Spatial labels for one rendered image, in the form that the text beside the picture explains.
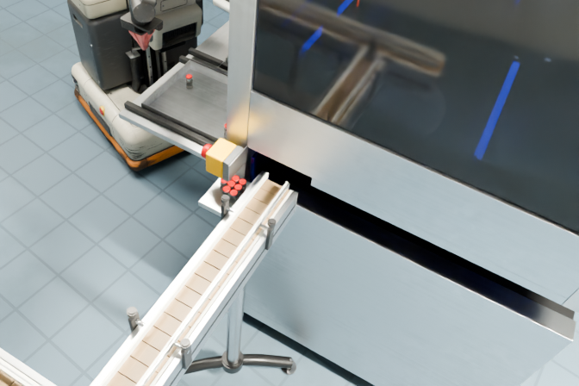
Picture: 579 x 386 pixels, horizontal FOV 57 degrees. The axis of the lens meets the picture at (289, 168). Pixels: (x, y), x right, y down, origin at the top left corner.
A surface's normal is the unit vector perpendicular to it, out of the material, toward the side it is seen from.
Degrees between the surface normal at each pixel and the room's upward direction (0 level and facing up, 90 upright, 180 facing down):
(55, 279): 0
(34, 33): 0
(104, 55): 90
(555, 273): 90
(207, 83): 0
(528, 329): 90
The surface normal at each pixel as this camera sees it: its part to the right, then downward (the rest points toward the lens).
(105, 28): 0.62, 0.63
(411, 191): -0.47, 0.63
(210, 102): 0.11, -0.65
